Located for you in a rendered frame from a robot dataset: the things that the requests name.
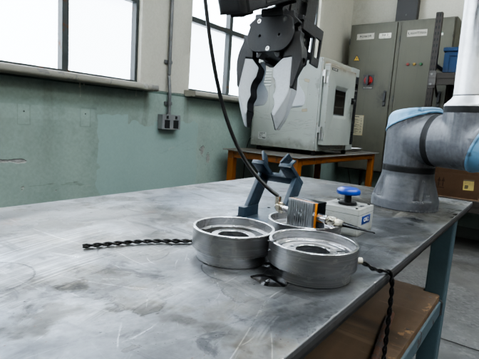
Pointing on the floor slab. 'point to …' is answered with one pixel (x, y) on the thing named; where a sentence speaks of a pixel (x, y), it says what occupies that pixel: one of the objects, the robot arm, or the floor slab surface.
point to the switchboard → (393, 73)
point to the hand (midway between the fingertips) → (260, 117)
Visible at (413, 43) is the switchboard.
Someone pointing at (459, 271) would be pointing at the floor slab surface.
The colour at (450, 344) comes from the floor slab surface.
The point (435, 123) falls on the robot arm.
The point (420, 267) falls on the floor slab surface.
